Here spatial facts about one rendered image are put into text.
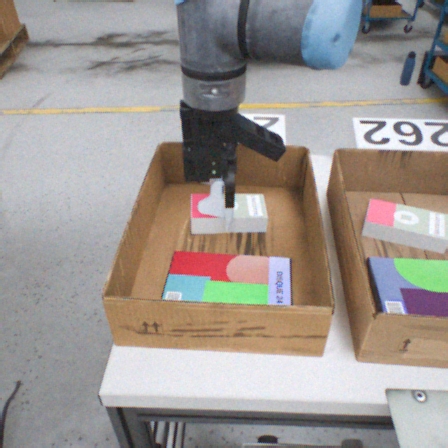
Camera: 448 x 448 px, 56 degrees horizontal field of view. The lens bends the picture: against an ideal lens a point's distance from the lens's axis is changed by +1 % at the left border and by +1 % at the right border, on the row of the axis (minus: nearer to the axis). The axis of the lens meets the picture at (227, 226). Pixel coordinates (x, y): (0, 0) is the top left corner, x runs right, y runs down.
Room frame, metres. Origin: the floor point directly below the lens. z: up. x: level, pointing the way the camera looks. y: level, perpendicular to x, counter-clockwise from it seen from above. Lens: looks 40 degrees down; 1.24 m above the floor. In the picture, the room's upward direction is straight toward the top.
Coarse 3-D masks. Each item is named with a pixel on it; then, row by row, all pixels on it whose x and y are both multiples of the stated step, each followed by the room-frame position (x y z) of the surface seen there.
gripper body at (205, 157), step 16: (192, 112) 0.56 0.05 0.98; (208, 112) 0.55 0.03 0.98; (224, 112) 0.55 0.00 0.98; (192, 128) 0.56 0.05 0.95; (208, 128) 0.57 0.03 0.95; (192, 144) 0.56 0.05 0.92; (208, 144) 0.57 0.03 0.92; (224, 144) 0.56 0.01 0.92; (192, 160) 0.55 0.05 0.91; (208, 160) 0.55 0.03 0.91; (224, 160) 0.55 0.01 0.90; (192, 176) 0.55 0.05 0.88; (208, 176) 0.55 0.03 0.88
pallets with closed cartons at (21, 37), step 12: (0, 0) 3.76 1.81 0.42; (12, 0) 4.03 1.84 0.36; (0, 12) 3.68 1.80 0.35; (12, 12) 3.95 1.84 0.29; (0, 24) 3.65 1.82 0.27; (12, 24) 3.86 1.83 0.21; (24, 24) 4.14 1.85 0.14; (0, 36) 3.65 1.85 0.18; (12, 36) 3.77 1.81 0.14; (24, 36) 4.13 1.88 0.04; (0, 48) 3.47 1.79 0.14; (12, 48) 3.65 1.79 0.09; (0, 60) 3.57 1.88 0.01; (12, 60) 3.57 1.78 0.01; (0, 72) 3.30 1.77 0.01
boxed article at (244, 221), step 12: (192, 204) 0.58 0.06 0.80; (240, 204) 0.59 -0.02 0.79; (252, 204) 0.59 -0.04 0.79; (264, 204) 0.59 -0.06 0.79; (192, 216) 0.55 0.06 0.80; (204, 216) 0.55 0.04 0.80; (240, 216) 0.55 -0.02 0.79; (252, 216) 0.55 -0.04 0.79; (264, 216) 0.56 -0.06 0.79; (192, 228) 0.54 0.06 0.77; (204, 228) 0.55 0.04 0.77; (216, 228) 0.55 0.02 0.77; (240, 228) 0.55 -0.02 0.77; (252, 228) 0.55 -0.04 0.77; (264, 228) 0.55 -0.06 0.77
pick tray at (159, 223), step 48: (240, 144) 0.70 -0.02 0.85; (144, 192) 0.56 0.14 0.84; (192, 192) 0.67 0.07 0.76; (240, 192) 0.67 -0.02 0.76; (288, 192) 0.67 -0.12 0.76; (144, 240) 0.52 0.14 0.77; (192, 240) 0.53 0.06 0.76; (240, 240) 0.53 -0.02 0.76; (288, 240) 0.53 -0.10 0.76; (144, 288) 0.42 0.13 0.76; (144, 336) 0.33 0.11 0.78; (192, 336) 0.32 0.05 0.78; (240, 336) 0.32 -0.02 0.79; (288, 336) 0.31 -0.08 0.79
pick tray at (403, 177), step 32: (352, 160) 0.68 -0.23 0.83; (384, 160) 0.67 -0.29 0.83; (416, 160) 0.67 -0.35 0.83; (352, 192) 0.67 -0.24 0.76; (384, 192) 0.67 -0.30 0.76; (416, 192) 0.67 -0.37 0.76; (352, 224) 0.47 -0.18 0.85; (352, 256) 0.42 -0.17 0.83; (384, 256) 0.49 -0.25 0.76; (416, 256) 0.49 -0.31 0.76; (352, 288) 0.39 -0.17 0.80; (352, 320) 0.36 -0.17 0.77; (384, 320) 0.30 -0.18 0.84; (416, 320) 0.30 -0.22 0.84; (384, 352) 0.30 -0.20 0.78; (416, 352) 0.30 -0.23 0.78
